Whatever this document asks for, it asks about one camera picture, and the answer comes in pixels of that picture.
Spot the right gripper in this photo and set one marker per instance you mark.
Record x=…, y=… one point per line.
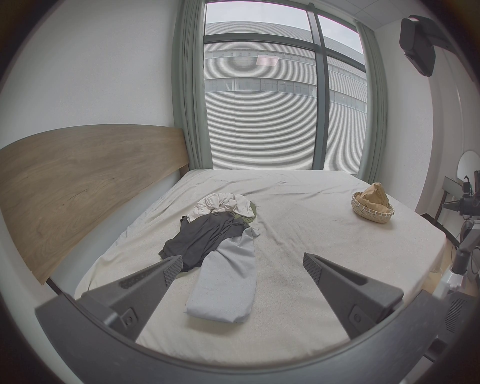
x=470, y=206

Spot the tan shorts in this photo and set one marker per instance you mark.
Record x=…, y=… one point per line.
x=375, y=195

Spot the round woven basket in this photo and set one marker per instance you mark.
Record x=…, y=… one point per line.
x=371, y=215

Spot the bed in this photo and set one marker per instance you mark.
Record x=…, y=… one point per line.
x=300, y=225

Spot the round mirror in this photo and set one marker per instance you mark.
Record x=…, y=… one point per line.
x=468, y=165

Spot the pale blue garment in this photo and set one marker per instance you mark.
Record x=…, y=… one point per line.
x=225, y=288

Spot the white garment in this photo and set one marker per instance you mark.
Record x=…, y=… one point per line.
x=221, y=202

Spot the green garment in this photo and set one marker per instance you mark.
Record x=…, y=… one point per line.
x=252, y=219

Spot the black garment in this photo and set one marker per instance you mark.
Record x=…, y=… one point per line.
x=198, y=240

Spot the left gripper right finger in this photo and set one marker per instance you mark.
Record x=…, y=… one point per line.
x=352, y=296

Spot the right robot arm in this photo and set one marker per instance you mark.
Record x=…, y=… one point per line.
x=468, y=243

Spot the grey-green curtain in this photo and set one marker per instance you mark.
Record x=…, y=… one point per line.
x=375, y=112
x=189, y=93

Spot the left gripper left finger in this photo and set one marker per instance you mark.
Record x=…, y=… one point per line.
x=131, y=296

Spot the window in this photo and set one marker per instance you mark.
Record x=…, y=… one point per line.
x=262, y=112

